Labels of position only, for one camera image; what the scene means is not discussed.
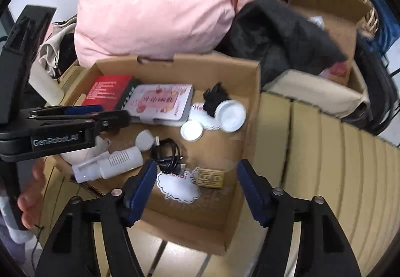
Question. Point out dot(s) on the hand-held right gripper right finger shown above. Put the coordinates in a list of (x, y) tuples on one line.
[(253, 192)]

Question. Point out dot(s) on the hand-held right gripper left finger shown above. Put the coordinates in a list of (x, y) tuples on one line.
[(143, 189)]

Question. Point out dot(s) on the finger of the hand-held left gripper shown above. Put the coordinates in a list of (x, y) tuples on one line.
[(112, 120), (84, 109)]

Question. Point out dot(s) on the white round charger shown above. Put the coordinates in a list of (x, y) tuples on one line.
[(144, 139)]

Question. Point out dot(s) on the white spray bottle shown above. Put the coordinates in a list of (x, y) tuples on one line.
[(115, 161)]

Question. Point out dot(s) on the small gold packet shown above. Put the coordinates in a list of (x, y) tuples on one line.
[(211, 178)]

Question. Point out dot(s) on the pink printed box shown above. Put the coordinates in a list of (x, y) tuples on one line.
[(159, 100)]

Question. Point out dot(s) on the shallow cardboard box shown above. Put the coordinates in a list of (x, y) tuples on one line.
[(215, 152)]

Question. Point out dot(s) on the small white round jar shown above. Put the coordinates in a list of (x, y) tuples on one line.
[(191, 130)]

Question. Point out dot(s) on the white round lid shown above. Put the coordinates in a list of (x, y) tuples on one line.
[(231, 114)]

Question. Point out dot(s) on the person's left hand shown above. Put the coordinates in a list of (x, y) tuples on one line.
[(31, 192)]

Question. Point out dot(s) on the red book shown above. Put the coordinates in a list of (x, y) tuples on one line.
[(106, 91)]

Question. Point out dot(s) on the tall white cylinder bottle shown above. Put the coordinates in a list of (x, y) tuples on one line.
[(43, 84)]

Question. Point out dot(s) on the dark cloth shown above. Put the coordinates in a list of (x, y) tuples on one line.
[(67, 49)]

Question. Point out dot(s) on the pink duvet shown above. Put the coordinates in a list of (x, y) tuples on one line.
[(156, 5)]

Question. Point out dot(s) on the red flat box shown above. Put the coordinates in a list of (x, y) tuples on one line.
[(337, 69)]

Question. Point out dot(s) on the black cloth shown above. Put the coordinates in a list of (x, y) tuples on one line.
[(281, 39)]

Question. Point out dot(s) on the black suitcase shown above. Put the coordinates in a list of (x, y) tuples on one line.
[(375, 86)]

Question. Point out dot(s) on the white label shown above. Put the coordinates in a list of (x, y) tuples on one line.
[(317, 20)]

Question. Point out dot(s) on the woven basket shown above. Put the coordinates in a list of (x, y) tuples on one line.
[(368, 14)]

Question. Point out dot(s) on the blue bag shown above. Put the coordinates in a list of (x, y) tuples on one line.
[(386, 24)]

